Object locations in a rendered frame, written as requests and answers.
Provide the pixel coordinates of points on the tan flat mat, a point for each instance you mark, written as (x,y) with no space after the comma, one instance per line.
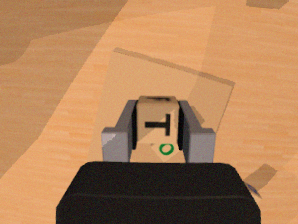
(129,77)

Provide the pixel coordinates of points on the tan letter block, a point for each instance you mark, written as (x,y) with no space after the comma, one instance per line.
(157,119)
(165,151)
(254,193)

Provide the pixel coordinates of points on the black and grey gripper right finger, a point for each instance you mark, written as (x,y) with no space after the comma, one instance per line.
(197,143)

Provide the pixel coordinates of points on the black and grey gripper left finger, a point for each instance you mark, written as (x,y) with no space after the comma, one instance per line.
(115,140)

